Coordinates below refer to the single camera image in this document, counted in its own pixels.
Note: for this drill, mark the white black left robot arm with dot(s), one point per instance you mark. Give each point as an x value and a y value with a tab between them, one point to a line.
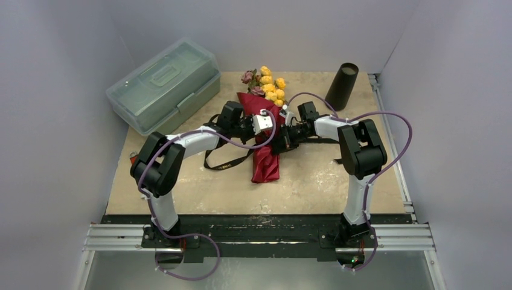
157	166

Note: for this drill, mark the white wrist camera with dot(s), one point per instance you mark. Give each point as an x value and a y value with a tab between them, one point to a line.
287	115
262	122

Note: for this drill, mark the red-handled adjustable wrench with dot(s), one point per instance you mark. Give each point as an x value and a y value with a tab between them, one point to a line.
133	155

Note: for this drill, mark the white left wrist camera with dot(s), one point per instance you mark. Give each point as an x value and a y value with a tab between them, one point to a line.
262	122

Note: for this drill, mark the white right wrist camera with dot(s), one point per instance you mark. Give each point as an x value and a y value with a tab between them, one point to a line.
287	115

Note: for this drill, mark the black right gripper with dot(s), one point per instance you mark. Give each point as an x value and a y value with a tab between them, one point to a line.
288	136

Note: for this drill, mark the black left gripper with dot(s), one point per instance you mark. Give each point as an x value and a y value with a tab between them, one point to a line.
249	119

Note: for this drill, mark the aluminium front frame rail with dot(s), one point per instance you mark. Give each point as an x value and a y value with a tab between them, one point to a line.
131	238

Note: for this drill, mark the black cylindrical vase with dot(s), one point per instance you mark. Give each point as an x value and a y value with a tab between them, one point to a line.
342	85

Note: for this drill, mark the translucent green plastic toolbox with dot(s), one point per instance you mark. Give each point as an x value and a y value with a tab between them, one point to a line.
168	89

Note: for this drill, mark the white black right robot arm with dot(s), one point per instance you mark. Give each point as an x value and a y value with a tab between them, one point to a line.
363	156

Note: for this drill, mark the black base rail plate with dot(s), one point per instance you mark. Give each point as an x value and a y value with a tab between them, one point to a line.
199	231

